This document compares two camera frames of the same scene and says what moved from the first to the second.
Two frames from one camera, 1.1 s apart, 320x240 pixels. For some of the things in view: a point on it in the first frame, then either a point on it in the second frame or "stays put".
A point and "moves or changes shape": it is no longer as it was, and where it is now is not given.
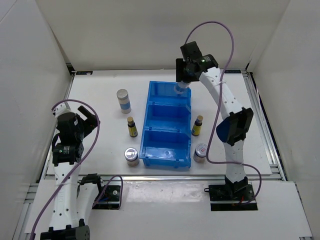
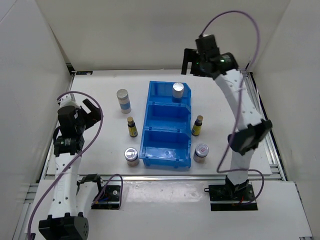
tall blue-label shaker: [180, 86] moves or changes shape
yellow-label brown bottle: [196, 128] stays put
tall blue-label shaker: [123, 97] stays put
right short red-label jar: [200, 152] stays put
